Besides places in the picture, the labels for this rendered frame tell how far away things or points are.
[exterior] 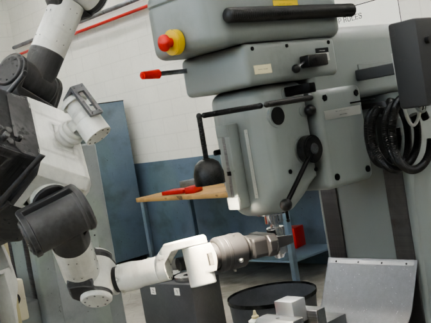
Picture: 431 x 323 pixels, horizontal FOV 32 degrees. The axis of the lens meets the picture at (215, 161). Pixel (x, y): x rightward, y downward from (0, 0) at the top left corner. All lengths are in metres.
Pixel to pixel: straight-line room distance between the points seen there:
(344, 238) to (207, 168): 0.69
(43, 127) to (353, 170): 0.80
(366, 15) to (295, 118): 5.04
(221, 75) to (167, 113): 7.13
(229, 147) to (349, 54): 0.45
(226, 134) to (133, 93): 7.63
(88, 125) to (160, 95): 7.30
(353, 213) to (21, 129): 1.02
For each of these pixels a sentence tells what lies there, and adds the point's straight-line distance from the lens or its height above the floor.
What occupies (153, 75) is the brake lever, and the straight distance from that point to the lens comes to 1.86.
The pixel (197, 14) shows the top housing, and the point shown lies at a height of 1.81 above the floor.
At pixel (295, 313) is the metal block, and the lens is 1.97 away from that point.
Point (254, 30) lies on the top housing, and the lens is 1.80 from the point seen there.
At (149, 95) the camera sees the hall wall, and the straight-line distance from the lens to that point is 9.19.
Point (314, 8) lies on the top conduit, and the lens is 1.92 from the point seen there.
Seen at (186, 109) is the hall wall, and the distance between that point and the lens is 8.68.
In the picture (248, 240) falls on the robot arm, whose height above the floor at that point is 1.26.
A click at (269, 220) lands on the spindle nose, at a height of 1.29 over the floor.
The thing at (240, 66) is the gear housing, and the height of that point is 1.68.
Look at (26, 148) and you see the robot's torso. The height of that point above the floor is 1.57.
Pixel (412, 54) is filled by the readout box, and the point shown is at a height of 1.64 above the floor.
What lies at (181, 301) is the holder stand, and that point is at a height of 1.07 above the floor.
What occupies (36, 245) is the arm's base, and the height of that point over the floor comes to 1.37.
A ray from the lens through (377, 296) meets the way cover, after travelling 2.23.
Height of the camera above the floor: 1.56
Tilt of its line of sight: 3 degrees down
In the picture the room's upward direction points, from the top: 10 degrees counter-clockwise
